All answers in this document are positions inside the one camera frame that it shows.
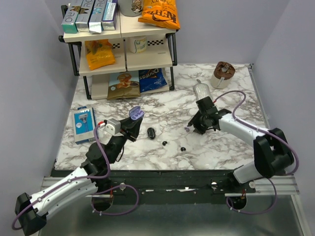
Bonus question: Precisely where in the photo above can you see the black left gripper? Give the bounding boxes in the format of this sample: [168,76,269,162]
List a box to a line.
[107,115,143,165]

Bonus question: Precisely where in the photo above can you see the lavender earbud charging case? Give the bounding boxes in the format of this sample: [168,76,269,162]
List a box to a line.
[128,106,145,120]

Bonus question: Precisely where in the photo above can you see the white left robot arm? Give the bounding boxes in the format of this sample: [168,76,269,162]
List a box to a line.
[12,115,143,236]

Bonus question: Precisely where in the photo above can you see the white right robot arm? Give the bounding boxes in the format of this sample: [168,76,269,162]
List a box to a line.
[188,96,294,193]

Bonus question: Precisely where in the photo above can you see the tan chips bag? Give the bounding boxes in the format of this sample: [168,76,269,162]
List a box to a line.
[107,71,140,100]

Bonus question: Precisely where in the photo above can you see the blue razor package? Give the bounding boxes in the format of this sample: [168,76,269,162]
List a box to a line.
[71,106,96,145]

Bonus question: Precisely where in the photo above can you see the blue doritos bag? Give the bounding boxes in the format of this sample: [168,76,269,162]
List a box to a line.
[138,68,167,93]

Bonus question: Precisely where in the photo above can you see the brown paper cup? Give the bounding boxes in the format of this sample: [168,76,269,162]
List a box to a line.
[210,61,235,89]

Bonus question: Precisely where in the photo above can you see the beige tiered shelf rack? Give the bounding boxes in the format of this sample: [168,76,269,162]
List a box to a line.
[59,13,177,100]

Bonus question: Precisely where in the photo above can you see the orange snack bag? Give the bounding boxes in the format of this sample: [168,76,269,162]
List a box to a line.
[85,39,116,70]

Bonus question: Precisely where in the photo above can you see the white printed mug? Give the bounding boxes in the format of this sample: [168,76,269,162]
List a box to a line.
[128,36,147,54]

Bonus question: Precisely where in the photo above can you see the silver blue toothpaste box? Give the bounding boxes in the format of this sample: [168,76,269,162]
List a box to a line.
[89,0,107,34]

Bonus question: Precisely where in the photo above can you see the purple blue toothpaste box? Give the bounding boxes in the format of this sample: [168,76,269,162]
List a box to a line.
[101,0,118,30]

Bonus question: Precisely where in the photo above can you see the orange kettle chips bag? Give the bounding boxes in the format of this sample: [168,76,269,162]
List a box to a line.
[138,0,181,30]

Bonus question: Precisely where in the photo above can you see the teal toothpaste box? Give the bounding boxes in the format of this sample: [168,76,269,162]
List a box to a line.
[62,0,83,33]

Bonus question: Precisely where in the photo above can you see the grey cartoon mug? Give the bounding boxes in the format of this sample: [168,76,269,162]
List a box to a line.
[118,0,143,17]

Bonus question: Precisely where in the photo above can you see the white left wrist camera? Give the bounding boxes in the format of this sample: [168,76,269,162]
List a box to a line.
[101,118,121,136]

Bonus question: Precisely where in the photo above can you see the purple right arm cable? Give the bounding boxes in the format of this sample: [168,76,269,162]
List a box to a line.
[214,90,300,214]

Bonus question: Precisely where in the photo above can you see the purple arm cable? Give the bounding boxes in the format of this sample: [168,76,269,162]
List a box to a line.
[11,121,140,231]
[214,90,300,214]

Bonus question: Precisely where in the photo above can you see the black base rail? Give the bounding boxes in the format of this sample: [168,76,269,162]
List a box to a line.
[98,170,255,205]

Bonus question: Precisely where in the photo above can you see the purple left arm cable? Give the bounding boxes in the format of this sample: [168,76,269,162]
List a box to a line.
[11,121,140,231]

